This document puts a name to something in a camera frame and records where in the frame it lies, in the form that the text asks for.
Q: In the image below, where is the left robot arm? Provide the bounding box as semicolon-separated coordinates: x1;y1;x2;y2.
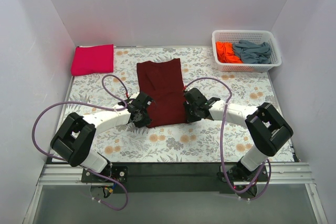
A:
50;92;153;182

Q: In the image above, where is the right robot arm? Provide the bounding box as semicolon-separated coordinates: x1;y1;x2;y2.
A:
184;88;293;181

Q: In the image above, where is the folded pink t-shirt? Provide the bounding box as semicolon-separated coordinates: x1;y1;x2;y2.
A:
70;44;114;76

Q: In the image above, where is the aluminium front frame rail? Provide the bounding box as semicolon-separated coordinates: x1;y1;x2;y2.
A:
38;162;314;194

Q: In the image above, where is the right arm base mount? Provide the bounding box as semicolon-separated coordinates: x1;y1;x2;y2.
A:
225;162;268;185

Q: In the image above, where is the floral patterned table mat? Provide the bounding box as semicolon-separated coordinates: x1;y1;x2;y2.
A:
65;47;278;162

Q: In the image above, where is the grey t-shirt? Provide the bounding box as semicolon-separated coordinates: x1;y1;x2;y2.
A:
232;40;272;64

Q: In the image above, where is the orange t-shirt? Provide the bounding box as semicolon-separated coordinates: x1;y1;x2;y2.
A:
216;41;243;63

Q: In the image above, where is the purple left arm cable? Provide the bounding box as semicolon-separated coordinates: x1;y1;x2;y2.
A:
31;74;130;211

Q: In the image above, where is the white plastic basket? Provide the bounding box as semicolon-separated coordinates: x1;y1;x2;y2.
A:
212;30;282;72

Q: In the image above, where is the dark red t-shirt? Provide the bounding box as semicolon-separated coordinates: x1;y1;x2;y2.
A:
136;58;187;128

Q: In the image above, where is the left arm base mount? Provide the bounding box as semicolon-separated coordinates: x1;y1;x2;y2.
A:
81;166;128;183

